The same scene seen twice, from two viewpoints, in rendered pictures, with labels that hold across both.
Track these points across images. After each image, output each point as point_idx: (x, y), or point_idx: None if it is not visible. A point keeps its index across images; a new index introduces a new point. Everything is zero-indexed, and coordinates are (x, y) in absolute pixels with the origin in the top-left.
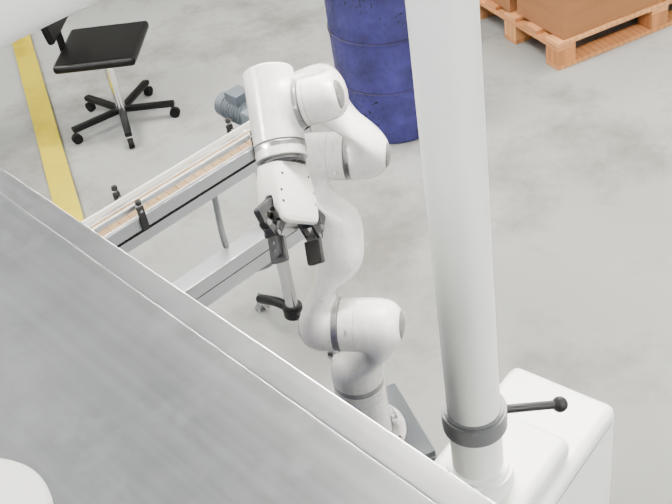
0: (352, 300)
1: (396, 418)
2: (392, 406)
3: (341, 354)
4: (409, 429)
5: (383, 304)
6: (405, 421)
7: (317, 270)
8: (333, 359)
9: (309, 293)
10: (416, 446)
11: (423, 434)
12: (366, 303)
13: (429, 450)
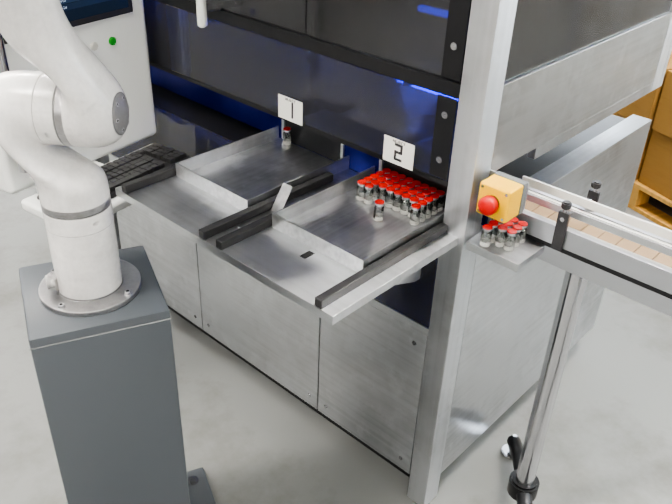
0: (41, 77)
1: (48, 291)
2: (46, 304)
3: (85, 170)
4: (37, 286)
5: (3, 73)
6: (38, 288)
7: (72, 30)
8: (98, 175)
9: (96, 68)
10: (38, 271)
11: (23, 281)
12: (25, 73)
13: (25, 267)
